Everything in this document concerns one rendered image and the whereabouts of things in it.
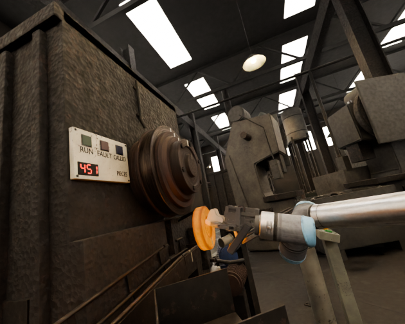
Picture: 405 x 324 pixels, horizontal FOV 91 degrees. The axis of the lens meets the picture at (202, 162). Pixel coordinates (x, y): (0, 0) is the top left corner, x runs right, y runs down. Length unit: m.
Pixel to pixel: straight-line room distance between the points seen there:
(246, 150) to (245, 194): 0.79
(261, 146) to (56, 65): 3.16
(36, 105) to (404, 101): 4.52
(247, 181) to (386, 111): 2.39
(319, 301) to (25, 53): 1.99
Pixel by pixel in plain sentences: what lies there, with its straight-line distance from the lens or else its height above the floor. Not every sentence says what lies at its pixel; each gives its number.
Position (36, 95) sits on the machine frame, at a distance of 0.93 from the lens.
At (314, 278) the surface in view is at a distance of 1.61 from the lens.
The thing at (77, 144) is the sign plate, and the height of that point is 1.18.
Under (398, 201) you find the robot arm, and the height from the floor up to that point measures 0.82.
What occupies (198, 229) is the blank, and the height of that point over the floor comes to 0.83.
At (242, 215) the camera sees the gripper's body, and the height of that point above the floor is 0.85.
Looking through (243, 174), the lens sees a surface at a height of 1.34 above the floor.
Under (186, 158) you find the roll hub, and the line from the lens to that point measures 0.97.
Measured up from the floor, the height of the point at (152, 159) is 1.13.
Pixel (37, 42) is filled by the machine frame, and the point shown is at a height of 1.61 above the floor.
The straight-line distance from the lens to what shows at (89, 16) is 8.89.
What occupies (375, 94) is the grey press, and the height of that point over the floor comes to 2.11.
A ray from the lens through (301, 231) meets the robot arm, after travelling 0.70.
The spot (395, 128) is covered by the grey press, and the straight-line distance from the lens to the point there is 4.23.
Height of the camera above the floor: 0.90
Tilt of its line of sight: 13 degrees up
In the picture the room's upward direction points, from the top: 11 degrees counter-clockwise
